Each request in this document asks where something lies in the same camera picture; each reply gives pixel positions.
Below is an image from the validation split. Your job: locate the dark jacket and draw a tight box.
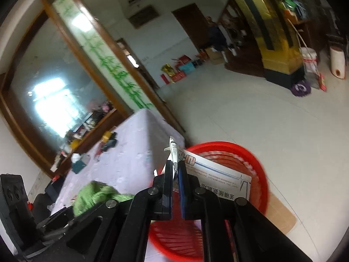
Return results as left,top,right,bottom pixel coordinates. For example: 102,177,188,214
208,24,227,52

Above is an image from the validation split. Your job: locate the teal tissue box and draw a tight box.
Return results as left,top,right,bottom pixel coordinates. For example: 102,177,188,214
71,153,91,174

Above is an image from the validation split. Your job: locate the wood-framed glass partition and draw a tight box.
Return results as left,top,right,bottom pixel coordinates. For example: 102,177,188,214
0,0,167,179

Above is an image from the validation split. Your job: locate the golden pillar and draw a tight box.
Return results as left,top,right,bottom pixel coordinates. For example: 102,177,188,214
220,0,306,89

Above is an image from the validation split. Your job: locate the brown wooden door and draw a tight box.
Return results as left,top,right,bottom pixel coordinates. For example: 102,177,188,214
172,3,216,53

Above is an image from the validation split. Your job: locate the cardboard box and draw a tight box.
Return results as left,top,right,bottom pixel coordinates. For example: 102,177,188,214
204,48,227,65

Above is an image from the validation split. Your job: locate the black box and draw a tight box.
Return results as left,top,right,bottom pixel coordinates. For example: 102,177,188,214
100,139,118,152

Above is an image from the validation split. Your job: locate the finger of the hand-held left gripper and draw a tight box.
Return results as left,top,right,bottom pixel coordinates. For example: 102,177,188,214
36,207,76,241

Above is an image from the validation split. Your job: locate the ceiling lamp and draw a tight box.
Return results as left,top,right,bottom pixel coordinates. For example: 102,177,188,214
128,5,159,29

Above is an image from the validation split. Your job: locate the teal gift box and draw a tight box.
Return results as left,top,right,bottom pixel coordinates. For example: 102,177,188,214
178,62,196,75

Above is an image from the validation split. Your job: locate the small white tube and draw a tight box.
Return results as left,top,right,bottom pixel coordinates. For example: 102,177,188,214
154,136,184,177

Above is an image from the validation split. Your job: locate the red gift box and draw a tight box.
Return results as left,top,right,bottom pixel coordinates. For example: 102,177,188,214
170,71,189,84

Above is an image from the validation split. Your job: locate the flat cardboard sheet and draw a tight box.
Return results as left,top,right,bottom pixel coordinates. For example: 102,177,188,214
260,190,298,233

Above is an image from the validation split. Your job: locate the green bamboo decal panel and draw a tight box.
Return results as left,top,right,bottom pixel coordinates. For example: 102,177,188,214
52,0,153,112

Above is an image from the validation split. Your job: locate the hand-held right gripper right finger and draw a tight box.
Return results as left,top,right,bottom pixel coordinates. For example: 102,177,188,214
177,160,314,262

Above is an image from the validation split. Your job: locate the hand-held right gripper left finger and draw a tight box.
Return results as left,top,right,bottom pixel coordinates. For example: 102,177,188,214
35,160,174,262

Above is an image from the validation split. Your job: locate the red plastic basket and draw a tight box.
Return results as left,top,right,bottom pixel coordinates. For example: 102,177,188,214
148,141,269,261

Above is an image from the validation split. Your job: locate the white printed carton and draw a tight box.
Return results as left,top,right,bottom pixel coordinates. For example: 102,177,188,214
181,149,253,202

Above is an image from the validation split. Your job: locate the white floor heater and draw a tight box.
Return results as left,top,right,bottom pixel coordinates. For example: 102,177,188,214
329,46,347,79

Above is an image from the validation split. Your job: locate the white sack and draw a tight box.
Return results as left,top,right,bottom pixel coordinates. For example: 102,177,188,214
300,47,319,88

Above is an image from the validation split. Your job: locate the green cloth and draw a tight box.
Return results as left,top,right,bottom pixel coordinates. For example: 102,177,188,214
73,181,135,217

